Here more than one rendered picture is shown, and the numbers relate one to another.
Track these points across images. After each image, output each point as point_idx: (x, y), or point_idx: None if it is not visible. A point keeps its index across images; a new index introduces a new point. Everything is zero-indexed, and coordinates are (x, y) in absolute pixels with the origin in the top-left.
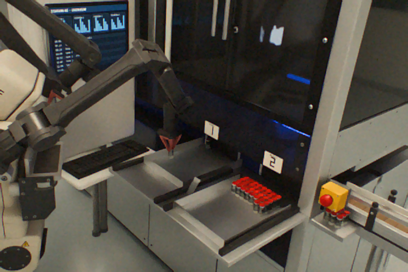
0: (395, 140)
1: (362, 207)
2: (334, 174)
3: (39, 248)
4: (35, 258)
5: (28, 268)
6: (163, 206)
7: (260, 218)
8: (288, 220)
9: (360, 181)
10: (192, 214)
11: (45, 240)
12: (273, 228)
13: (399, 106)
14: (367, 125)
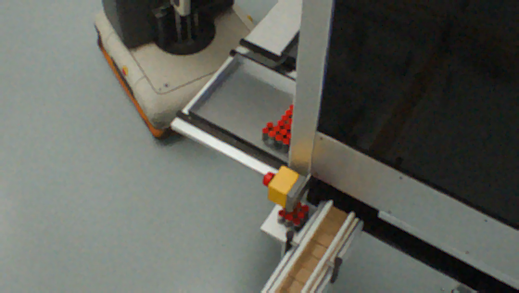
0: (500, 266)
1: (316, 238)
2: (324, 180)
3: (183, 0)
4: (181, 6)
5: (179, 9)
6: (232, 49)
7: (258, 141)
8: (270, 168)
9: (424, 255)
10: (220, 73)
11: (209, 2)
12: (245, 155)
13: (493, 217)
14: (393, 176)
